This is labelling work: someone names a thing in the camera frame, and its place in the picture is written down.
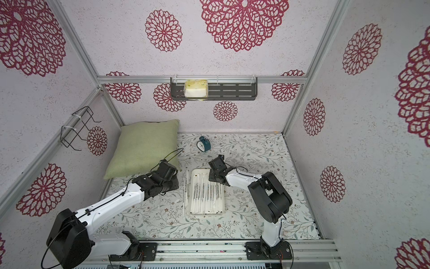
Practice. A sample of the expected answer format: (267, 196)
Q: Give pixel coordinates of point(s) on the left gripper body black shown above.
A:
(170, 185)

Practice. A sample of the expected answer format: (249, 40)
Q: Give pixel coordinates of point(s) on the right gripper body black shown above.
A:
(216, 166)

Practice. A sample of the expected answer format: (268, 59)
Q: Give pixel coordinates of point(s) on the straw pile short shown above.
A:
(201, 196)

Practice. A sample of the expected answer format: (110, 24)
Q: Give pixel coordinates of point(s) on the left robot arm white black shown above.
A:
(73, 238)

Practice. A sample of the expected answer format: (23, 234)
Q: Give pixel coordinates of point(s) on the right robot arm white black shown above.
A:
(270, 197)

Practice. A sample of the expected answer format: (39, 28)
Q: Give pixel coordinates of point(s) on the white storage tray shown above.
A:
(201, 172)

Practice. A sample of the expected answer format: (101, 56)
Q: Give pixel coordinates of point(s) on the wrapped straw left pile edge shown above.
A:
(185, 191)

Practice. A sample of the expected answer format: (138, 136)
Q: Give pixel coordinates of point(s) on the teal alarm clock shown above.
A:
(203, 144)

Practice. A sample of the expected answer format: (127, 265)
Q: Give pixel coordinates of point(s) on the green pillow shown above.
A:
(141, 146)

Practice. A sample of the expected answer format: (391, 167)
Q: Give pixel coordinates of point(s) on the yellow sponge block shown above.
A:
(196, 89)

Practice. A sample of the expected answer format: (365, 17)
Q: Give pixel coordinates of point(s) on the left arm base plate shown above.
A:
(144, 251)

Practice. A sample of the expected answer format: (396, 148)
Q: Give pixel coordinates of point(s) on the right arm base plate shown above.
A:
(262, 251)

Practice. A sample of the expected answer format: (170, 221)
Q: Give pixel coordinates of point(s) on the dark metal wall shelf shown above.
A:
(219, 90)

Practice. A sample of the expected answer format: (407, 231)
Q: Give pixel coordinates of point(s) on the black wire wall rack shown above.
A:
(80, 120)

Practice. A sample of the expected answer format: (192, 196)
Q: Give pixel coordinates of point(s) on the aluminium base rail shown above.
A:
(235, 251)

